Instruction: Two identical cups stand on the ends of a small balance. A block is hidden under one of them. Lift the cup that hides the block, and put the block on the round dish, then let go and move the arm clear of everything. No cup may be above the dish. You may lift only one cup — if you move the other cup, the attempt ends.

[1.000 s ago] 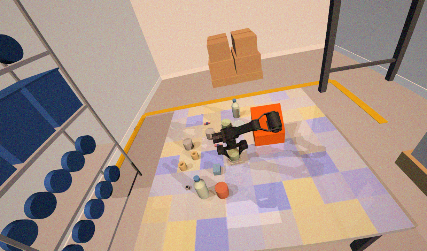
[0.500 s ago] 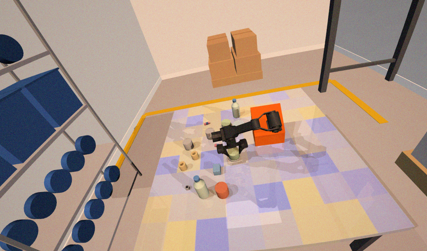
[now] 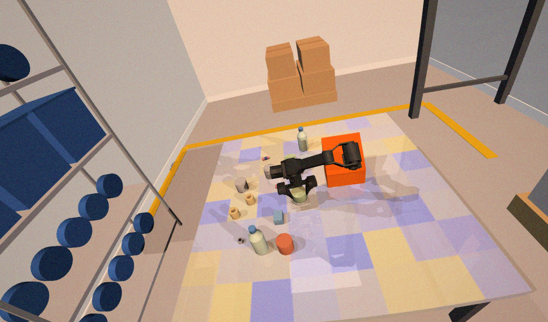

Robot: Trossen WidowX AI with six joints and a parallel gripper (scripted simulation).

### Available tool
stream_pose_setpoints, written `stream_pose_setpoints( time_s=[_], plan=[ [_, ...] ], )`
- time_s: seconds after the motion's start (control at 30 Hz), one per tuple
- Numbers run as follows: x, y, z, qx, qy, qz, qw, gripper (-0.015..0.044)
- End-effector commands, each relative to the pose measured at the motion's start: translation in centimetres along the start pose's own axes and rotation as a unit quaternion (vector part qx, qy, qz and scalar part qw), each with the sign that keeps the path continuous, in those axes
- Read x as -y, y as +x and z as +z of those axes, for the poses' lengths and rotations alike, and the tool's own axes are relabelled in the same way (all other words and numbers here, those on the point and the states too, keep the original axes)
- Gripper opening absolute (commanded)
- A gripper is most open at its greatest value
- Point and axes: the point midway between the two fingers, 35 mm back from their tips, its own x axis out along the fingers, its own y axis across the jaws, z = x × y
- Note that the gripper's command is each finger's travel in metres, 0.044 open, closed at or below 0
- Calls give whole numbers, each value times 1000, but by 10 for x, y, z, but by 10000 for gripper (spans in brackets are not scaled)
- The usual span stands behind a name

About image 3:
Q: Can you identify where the orange cylinder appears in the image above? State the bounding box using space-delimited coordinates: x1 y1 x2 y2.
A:
276 233 294 255

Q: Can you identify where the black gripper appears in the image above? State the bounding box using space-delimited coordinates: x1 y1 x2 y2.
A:
277 174 317 199

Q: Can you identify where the grey cylinder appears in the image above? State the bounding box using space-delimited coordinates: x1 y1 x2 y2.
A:
263 164 274 179
234 177 249 193

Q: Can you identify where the tan hollow cylinder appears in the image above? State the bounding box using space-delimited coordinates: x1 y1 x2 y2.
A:
229 207 240 220
244 194 255 206

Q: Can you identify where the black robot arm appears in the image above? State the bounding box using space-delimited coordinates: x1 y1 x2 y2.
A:
270 141 362 180

